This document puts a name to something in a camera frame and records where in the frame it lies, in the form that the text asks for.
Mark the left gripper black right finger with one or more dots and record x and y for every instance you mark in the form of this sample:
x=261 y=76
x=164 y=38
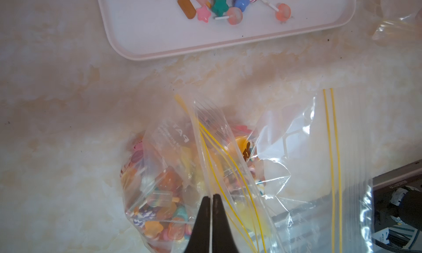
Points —
x=222 y=238

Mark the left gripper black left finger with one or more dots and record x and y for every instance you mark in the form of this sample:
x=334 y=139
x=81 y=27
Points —
x=200 y=238

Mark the ziploc bag of candies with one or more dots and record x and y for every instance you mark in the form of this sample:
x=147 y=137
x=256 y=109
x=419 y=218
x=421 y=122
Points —
x=399 y=24

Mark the poured candies pile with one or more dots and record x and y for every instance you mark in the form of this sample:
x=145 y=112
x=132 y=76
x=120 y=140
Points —
x=231 y=11

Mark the white plastic tray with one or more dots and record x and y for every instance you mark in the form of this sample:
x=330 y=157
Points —
x=150 y=29

